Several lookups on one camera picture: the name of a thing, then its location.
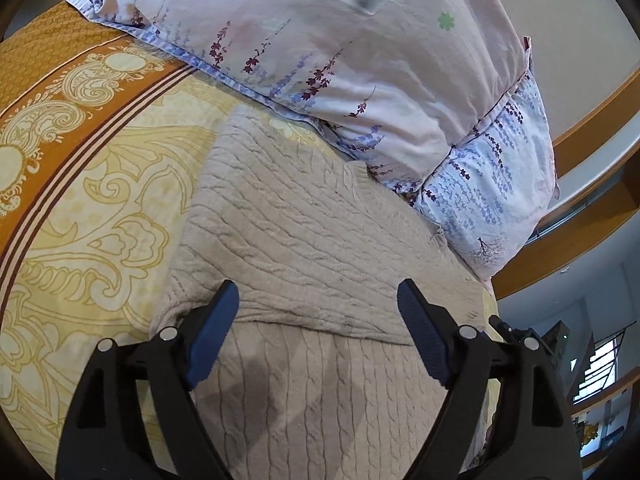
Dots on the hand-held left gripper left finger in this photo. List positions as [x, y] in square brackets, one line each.
[212, 332]

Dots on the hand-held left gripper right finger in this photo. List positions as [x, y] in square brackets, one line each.
[425, 332]

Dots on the blue floral pillow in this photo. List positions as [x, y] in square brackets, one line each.
[492, 195]

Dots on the window with bars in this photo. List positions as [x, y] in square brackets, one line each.
[597, 370]

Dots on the yellow patterned bed sheet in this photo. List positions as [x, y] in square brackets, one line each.
[95, 185]

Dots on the wooden headboard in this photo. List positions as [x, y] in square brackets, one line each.
[575, 175]

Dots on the pink floral pillow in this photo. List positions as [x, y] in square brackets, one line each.
[320, 45]

